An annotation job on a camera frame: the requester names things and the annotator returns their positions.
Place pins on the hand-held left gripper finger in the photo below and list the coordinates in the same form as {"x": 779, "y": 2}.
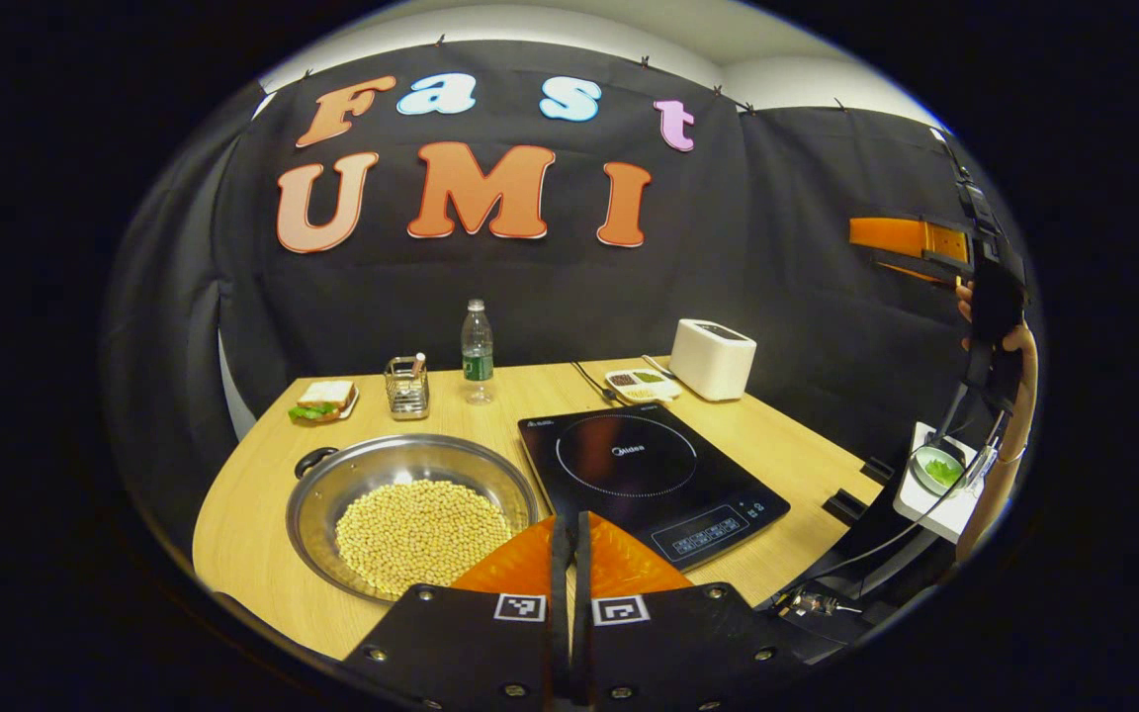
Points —
{"x": 581, "y": 593}
{"x": 561, "y": 593}

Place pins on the sandwich with lettuce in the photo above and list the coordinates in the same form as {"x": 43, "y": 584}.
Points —
{"x": 322, "y": 398}

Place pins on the clear plastic water bottle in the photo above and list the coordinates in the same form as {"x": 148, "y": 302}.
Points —
{"x": 477, "y": 356}

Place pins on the small white plate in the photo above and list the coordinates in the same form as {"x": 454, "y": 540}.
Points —
{"x": 352, "y": 403}

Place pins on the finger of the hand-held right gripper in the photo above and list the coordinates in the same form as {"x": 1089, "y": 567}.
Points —
{"x": 886, "y": 235}

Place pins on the bowl of green vegetables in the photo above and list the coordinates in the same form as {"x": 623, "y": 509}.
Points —
{"x": 937, "y": 471}

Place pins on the pile of yellow soybeans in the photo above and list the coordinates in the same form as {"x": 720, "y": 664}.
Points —
{"x": 421, "y": 534}

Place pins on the white divided dish of beans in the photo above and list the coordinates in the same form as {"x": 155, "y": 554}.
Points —
{"x": 642, "y": 384}

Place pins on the black induction cooktop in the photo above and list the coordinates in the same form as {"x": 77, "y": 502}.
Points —
{"x": 629, "y": 455}

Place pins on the black backdrop cloth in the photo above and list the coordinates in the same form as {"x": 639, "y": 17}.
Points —
{"x": 550, "y": 287}

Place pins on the white side shelf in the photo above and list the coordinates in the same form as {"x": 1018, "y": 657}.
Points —
{"x": 955, "y": 509}

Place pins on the black table clamp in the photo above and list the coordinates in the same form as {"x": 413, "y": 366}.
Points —
{"x": 841, "y": 506}
{"x": 878, "y": 469}

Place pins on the white toaster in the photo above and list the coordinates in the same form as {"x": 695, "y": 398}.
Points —
{"x": 713, "y": 361}

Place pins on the metal mesh holder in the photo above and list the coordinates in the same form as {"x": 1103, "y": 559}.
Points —
{"x": 407, "y": 396}

